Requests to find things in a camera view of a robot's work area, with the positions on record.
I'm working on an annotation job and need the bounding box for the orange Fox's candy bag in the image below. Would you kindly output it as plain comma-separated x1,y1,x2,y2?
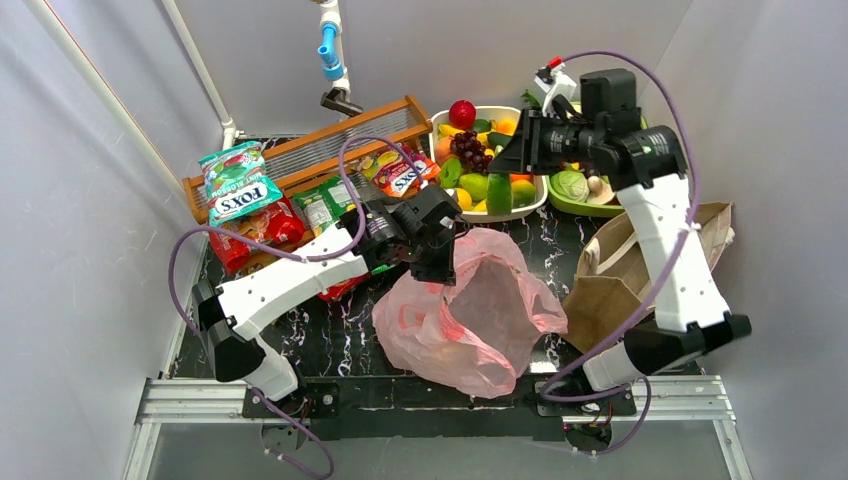
356,144,441,198

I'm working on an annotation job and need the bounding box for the green bell pepper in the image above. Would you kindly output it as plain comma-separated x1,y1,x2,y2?
439,156,464,189

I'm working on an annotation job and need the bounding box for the brown paper bag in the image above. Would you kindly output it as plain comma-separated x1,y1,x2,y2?
561,201,738,356

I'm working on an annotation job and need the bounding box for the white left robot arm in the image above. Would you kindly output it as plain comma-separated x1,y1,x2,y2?
194,185,462,401

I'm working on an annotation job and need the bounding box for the peach fruit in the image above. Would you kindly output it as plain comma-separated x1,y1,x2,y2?
433,136,454,165

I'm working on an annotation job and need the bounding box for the yellow orange small fruit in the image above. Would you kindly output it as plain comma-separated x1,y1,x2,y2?
453,188,474,211

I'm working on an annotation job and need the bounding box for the white pipe with blue valve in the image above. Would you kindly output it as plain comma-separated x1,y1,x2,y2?
316,0,363,117

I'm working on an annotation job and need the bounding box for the dark grape bunch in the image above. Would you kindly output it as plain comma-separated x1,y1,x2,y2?
450,130,495,175

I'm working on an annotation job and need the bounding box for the red snack bag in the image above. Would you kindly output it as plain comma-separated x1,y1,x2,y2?
209,197,307,274

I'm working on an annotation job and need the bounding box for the watermelon slice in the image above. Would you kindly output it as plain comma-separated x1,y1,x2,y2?
486,173,513,216

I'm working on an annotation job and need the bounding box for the red apple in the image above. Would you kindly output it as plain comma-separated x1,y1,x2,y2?
448,100,477,131

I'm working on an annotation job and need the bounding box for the aluminium base frame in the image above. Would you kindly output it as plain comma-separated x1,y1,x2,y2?
122,375,753,479

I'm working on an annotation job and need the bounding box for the white fruit basin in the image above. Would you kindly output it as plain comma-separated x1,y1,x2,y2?
429,105,549,224

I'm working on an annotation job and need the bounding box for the tangerine at basin back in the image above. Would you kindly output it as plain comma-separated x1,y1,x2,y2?
494,119,517,136

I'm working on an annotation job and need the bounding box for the pink plastic grocery bag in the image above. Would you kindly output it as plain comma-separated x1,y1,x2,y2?
372,228,568,399

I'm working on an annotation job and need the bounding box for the white corner pipe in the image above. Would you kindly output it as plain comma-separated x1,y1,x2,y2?
162,0,238,149

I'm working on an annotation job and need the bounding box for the green mango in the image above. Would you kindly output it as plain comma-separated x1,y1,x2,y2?
458,173,488,202

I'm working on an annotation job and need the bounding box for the green Fox's candy bag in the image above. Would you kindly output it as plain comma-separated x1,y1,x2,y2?
198,141,283,227

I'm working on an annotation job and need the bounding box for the green cabbage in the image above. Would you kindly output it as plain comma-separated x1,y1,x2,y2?
550,170,591,202

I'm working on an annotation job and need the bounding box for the wooden slatted rack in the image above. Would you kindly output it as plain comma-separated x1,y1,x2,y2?
182,94,449,260

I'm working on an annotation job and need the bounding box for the green snack packet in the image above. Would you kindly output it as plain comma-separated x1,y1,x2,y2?
293,176,355,237

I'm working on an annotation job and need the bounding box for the red chips bag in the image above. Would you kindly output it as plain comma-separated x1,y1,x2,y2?
317,273,371,303

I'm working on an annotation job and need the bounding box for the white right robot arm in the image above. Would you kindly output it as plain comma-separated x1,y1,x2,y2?
489,64,751,399

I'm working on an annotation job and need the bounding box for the green vegetable basin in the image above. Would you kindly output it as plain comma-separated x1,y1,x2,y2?
547,114,624,218

